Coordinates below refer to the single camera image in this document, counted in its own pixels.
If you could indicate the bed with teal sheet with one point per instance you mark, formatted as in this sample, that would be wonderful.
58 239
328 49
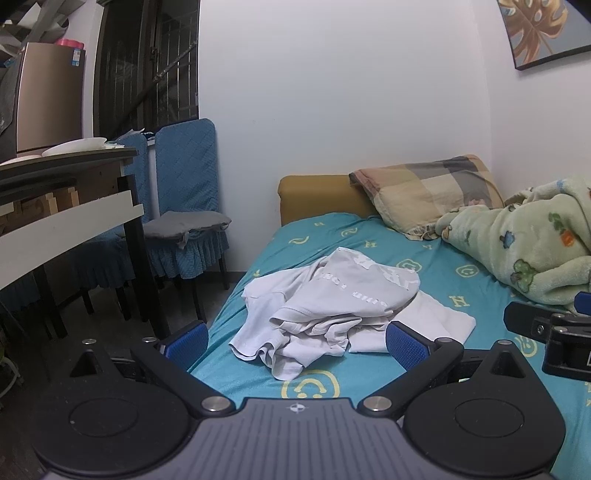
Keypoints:
295 258

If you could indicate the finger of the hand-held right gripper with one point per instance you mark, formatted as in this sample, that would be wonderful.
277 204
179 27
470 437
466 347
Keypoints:
531 321

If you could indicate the plaid pillow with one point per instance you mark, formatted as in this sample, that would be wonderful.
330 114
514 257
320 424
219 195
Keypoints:
425 194

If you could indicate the white plate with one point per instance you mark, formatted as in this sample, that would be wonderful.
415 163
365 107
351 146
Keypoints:
74 146

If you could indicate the golden refrigerator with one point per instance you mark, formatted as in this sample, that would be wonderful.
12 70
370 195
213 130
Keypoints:
46 92

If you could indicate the framed leaf picture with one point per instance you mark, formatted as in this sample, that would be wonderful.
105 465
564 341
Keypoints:
535 27

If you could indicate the green cartoon blanket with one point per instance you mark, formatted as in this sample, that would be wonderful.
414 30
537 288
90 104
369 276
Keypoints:
531 240

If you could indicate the white folded cloth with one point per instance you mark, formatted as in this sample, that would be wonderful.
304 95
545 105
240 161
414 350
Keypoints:
443 318

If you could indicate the mustard bed headboard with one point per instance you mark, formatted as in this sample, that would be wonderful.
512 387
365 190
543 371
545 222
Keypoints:
318 196

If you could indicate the dark barred window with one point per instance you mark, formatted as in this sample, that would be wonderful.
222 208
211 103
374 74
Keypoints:
138 69

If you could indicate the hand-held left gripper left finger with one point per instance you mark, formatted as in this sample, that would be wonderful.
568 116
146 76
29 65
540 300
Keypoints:
187 345

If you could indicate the blue covered chair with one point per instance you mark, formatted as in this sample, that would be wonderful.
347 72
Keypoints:
184 166
138 184

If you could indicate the black and white table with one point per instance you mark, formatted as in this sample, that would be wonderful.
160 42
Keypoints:
69 221

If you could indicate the pale white t-shirt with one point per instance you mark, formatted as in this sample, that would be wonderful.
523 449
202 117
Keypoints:
258 314

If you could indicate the grey seat cushion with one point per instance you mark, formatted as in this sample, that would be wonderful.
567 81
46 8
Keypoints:
184 224

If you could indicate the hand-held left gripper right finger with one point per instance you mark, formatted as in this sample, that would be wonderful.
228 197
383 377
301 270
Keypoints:
406 345

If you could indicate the light grey printed t-shirt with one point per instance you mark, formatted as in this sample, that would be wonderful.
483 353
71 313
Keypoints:
360 286

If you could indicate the pink lid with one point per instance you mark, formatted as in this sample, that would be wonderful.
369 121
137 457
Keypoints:
69 44

